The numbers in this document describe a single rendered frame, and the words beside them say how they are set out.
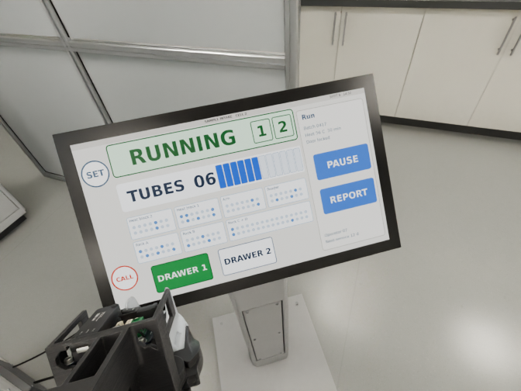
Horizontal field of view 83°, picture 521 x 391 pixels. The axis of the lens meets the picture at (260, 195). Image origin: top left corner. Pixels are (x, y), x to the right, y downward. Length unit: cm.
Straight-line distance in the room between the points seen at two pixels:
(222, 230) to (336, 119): 27
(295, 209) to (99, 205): 31
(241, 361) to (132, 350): 123
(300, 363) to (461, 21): 210
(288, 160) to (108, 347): 37
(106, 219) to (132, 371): 33
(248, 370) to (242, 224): 101
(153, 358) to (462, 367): 149
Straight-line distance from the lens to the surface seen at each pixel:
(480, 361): 168
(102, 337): 23
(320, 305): 156
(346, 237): 54
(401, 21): 234
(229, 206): 48
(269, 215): 49
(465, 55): 245
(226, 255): 50
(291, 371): 142
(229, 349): 147
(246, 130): 49
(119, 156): 50
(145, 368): 24
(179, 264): 51
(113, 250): 52
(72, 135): 53
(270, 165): 49
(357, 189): 54
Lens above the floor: 143
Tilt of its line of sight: 46 degrees down
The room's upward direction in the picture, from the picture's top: 6 degrees counter-clockwise
